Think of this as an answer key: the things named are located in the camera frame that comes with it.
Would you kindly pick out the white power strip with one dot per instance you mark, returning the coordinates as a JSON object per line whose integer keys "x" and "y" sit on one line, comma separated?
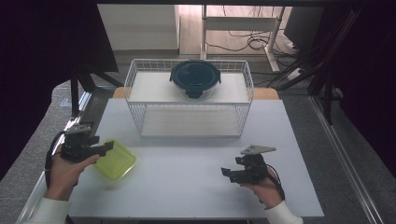
{"x": 294, "y": 74}

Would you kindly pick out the wooden board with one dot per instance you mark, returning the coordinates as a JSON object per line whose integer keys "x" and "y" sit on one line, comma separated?
{"x": 264, "y": 93}

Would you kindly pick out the white metal desk frame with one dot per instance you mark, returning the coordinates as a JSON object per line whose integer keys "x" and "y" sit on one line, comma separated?
{"x": 239, "y": 23}

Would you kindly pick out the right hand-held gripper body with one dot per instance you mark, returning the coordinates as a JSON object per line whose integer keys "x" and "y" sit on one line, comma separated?
{"x": 252, "y": 169}

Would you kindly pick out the person's right hand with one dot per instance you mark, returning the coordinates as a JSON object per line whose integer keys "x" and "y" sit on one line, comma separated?
{"x": 267, "y": 191}

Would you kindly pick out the aluminium frame rail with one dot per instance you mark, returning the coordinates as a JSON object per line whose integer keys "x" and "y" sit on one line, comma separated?
{"x": 342, "y": 161}
{"x": 76, "y": 115}

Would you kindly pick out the white cabinet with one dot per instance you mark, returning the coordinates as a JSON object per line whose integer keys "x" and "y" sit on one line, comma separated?
{"x": 140, "y": 26}

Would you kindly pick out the black curtain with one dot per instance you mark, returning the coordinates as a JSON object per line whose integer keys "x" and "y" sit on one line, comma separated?
{"x": 370, "y": 77}
{"x": 37, "y": 62}

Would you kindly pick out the person's left hand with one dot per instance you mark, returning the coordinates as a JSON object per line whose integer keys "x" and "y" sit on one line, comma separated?
{"x": 63, "y": 174}

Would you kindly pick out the round dark blue lidded container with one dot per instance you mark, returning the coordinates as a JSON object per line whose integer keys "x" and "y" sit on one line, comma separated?
{"x": 194, "y": 76}

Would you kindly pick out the green square food container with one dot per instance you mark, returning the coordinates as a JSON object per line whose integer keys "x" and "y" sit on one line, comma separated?
{"x": 120, "y": 161}

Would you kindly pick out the black metal stand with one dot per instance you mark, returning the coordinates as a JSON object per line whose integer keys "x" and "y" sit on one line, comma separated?
{"x": 327, "y": 93}
{"x": 74, "y": 93}

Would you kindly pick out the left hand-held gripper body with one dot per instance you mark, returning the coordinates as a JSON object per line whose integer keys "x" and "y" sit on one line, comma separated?
{"x": 76, "y": 147}

